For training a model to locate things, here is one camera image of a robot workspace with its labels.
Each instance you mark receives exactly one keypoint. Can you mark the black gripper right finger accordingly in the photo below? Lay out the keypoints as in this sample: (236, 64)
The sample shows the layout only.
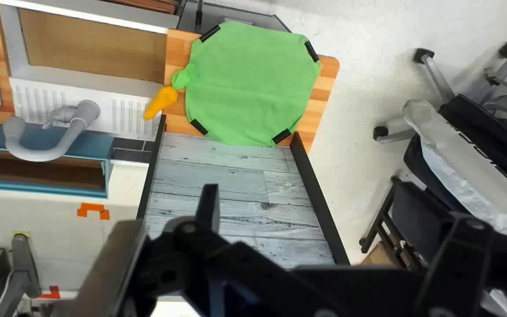
(422, 214)

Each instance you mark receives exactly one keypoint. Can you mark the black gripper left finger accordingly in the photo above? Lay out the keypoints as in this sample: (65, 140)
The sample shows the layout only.
(208, 205)

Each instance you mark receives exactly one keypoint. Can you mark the green towel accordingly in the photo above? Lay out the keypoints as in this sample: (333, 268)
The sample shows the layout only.
(246, 82)

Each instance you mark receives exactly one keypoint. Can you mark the grey wood-plank backdrop panel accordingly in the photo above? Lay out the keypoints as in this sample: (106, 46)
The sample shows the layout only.
(236, 182)

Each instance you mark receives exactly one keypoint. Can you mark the black office chair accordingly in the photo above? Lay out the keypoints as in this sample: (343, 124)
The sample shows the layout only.
(488, 133)

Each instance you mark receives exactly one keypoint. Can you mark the orange toy carrot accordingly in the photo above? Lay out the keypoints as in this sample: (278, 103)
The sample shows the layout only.
(158, 103)

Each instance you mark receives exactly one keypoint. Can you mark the white sink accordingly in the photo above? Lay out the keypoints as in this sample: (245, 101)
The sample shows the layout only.
(118, 108)

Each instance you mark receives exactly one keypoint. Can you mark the teal storage bin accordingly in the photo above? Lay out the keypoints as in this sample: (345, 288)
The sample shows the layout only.
(42, 177)

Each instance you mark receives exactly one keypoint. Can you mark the grey faucet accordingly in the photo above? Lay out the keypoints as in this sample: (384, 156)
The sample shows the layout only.
(35, 150)

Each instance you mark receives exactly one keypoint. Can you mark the grey metal stand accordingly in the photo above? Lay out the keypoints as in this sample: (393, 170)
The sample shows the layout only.
(7, 275)

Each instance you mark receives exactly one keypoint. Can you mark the black frame post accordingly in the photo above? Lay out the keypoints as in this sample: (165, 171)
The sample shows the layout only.
(317, 200)
(148, 170)

